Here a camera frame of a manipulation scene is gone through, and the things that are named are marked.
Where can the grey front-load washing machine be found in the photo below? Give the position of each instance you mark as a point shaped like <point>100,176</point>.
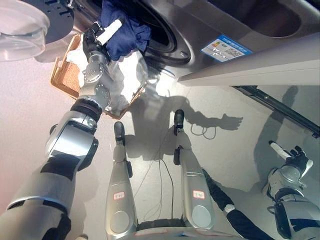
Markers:
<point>212,22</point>

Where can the blue white energy label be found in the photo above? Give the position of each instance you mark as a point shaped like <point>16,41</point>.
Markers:
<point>226,47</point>

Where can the white clothes pile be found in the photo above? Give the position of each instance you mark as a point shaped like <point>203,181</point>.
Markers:
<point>131,75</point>

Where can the silver left robot leg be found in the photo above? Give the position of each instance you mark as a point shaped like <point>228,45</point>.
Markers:
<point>120,195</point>

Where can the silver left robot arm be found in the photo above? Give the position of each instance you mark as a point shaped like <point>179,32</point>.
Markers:
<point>67,140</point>

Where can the navy blue garment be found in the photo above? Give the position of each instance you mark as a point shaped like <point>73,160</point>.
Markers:
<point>125,37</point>

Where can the silver right robot leg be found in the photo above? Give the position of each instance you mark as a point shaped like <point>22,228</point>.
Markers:
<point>197,190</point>

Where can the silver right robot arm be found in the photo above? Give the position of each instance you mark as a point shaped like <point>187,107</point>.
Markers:
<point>290,195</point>

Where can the black robot foot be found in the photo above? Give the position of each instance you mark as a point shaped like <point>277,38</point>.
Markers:
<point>179,118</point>
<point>119,132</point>

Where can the black left robot foot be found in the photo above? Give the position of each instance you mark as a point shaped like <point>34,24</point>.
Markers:
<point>119,132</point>

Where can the silver robot leg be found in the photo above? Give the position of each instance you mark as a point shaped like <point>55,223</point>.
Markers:
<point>120,195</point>
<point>197,190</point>

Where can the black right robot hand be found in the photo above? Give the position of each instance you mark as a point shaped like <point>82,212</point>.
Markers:
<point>298,160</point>

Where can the black right robot foot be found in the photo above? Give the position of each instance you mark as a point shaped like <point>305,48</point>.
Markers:
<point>179,118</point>

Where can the wicker laundry basket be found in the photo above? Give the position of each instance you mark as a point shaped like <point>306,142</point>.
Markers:
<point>66,75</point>

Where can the round glass washer door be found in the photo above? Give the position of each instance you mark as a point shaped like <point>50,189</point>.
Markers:
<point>22,30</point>

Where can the black framed glass door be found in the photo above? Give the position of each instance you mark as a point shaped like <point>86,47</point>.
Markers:
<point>280,105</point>

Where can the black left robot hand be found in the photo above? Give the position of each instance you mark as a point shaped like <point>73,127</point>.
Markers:
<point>93,40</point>

